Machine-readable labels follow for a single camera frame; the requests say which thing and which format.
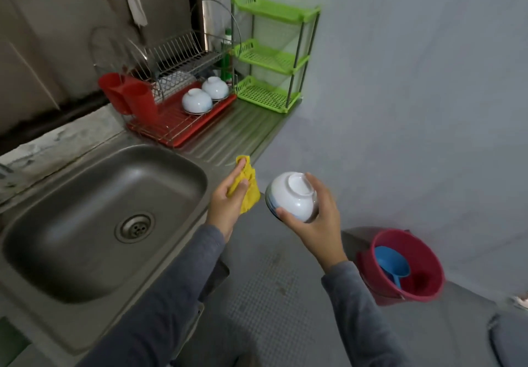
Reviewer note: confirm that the person's left hand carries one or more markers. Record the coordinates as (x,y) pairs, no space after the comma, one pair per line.
(224,207)

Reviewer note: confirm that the person's right hand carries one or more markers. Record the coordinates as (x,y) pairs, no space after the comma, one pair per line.
(323,232)

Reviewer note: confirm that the person's right forearm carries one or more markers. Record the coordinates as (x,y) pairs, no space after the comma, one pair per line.
(363,321)

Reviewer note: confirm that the dark square container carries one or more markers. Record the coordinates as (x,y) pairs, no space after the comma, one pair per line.
(216,278)

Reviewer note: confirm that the blue plastic scoop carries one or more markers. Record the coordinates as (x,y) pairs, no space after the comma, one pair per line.
(392,262)

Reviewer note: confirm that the red plastic bucket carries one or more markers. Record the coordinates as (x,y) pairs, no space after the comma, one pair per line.
(425,264)

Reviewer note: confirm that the green plastic shelf rack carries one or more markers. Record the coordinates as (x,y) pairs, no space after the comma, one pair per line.
(268,95)

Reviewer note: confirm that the stainless steel sink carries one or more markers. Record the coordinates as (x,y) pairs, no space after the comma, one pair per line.
(91,214)

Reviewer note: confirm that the green dish soap bottle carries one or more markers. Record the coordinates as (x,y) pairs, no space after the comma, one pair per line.
(227,49)

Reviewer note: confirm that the grey slipper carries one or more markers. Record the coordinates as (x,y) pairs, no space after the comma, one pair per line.
(510,339)

